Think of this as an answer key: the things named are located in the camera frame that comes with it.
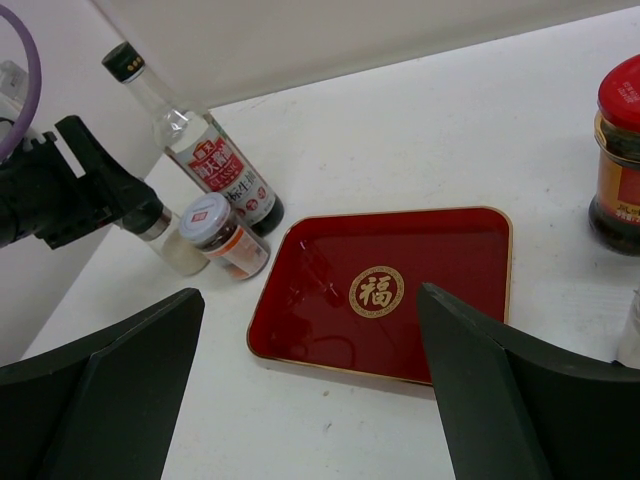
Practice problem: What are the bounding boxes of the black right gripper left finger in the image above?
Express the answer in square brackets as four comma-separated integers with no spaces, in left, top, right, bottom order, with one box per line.
[1,288,204,479]

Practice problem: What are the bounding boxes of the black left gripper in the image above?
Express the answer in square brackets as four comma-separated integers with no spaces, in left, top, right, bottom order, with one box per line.
[1,115,164,250]

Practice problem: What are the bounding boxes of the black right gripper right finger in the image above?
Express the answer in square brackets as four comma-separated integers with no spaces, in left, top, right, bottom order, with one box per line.
[417,283,639,479]

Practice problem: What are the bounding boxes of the clear-cap salt grinder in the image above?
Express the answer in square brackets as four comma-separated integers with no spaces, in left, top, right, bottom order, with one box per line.
[136,207,209,277]

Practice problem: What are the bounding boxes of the white-lid spice jar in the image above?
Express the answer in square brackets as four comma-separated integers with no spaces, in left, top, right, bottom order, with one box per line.
[179,193,270,281]

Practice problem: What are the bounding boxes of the black-cap grinder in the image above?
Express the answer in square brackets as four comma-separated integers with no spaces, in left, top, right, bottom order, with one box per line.
[616,289,640,369]

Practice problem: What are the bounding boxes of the soy sauce glass bottle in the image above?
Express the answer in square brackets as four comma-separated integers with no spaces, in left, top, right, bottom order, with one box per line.
[102,42,284,237]

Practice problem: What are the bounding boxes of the red lacquer tray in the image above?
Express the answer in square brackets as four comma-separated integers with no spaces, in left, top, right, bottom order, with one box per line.
[246,206,513,385]

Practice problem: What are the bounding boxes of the red-lid chili sauce jar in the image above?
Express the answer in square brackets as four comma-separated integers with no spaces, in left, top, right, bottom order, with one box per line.
[588,55,639,256]

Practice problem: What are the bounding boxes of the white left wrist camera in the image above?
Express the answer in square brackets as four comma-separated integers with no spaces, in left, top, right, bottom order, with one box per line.
[1,60,29,139]

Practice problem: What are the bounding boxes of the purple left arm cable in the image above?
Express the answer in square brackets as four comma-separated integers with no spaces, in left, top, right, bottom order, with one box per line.
[0,3,43,161]

